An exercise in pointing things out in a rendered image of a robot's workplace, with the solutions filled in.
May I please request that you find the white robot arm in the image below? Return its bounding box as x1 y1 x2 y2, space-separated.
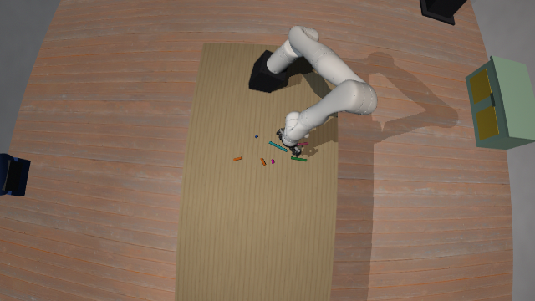
267 26 378 146

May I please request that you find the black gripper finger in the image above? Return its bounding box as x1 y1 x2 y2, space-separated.
276 128 283 140
289 146 301 157

